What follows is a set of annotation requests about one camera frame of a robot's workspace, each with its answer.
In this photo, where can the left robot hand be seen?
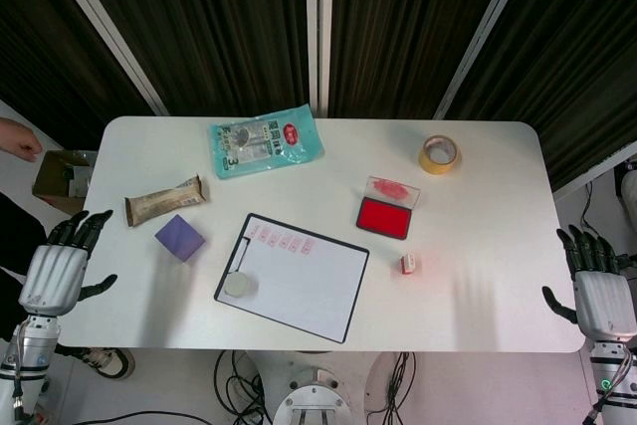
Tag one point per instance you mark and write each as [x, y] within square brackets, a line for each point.
[47, 276]

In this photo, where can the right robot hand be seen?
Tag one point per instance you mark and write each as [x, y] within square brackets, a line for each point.
[604, 300]

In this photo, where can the bystander bare hand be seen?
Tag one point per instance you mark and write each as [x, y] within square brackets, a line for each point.
[20, 139]

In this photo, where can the red and white stamp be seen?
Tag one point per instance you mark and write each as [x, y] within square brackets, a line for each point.
[408, 264]

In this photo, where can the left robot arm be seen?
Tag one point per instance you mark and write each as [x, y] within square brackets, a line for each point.
[20, 355]

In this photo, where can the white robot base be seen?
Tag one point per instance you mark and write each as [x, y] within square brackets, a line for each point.
[313, 395]

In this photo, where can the red ink pad case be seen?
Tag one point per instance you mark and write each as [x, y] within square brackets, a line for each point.
[383, 216]

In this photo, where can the open cardboard box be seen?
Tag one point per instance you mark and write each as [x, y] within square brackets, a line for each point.
[50, 176]

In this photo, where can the dark pleated curtain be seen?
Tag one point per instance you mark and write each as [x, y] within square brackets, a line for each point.
[408, 22]
[40, 47]
[572, 47]
[209, 22]

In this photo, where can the white and black sneaker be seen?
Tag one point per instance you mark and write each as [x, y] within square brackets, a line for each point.
[112, 364]

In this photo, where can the brown snack wrapper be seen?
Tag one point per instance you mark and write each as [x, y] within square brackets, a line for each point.
[159, 202]

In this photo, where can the purple box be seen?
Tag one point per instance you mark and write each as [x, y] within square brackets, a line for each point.
[179, 238]

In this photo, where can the small white jar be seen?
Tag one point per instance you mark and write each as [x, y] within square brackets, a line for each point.
[238, 284]

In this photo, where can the yellow tape roll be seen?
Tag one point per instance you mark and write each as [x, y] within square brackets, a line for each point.
[428, 163]

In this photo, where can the teal cloth package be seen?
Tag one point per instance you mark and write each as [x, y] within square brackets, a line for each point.
[264, 141]

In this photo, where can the white paper sheet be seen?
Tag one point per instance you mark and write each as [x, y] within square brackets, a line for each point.
[298, 285]

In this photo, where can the black-rimmed clipboard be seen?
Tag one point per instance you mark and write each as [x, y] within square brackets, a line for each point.
[342, 341]

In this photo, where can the white frame rail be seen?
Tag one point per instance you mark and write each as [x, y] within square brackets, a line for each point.
[592, 173]

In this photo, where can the white frame post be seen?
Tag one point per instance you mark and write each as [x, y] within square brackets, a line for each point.
[485, 34]
[99, 17]
[318, 22]

